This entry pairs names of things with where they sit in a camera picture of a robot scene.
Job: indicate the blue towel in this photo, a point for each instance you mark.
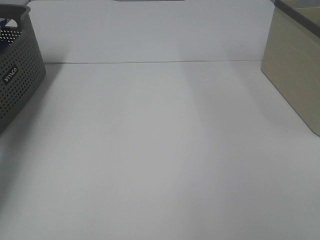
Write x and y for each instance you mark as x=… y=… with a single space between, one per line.
x=3 y=43

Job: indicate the beige storage box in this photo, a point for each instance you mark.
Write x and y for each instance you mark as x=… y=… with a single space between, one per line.
x=291 y=59

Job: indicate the grey perforated plastic basket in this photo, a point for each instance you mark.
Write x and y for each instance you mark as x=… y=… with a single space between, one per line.
x=22 y=68

